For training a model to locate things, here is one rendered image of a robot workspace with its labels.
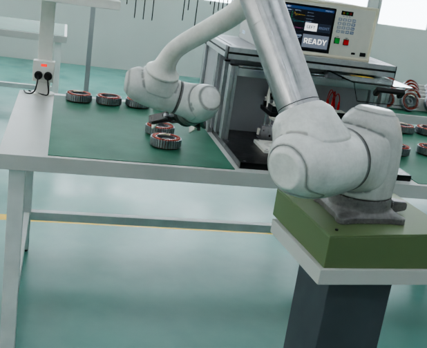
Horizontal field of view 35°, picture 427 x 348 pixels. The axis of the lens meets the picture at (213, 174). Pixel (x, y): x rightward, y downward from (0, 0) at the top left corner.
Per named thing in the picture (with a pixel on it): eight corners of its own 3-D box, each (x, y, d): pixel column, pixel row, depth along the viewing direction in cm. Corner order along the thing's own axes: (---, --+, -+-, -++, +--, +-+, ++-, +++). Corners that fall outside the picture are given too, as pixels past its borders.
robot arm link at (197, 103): (213, 97, 215) (174, 85, 211) (230, 85, 200) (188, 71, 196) (206, 130, 212) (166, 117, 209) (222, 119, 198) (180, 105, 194)
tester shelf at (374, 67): (394, 78, 264) (397, 66, 263) (226, 59, 248) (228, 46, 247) (351, 61, 305) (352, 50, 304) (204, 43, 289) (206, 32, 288)
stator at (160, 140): (184, 151, 238) (185, 141, 237) (153, 149, 235) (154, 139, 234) (176, 142, 249) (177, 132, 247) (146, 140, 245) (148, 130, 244)
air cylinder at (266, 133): (278, 141, 264) (280, 128, 263) (259, 139, 263) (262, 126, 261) (273, 138, 269) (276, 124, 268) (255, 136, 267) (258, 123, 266)
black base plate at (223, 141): (410, 181, 243) (411, 175, 242) (239, 168, 228) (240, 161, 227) (358, 146, 287) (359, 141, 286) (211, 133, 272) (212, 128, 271)
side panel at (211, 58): (213, 132, 273) (225, 53, 264) (206, 132, 272) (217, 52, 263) (201, 117, 299) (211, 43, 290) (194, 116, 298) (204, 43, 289)
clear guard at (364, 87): (418, 108, 242) (422, 91, 240) (356, 101, 236) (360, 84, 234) (379, 90, 272) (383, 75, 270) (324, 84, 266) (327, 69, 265)
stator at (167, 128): (179, 134, 260) (180, 125, 259) (163, 139, 251) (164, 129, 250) (155, 128, 265) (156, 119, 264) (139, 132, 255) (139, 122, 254)
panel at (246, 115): (361, 141, 286) (376, 71, 278) (210, 128, 271) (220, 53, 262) (360, 141, 287) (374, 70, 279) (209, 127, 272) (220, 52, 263)
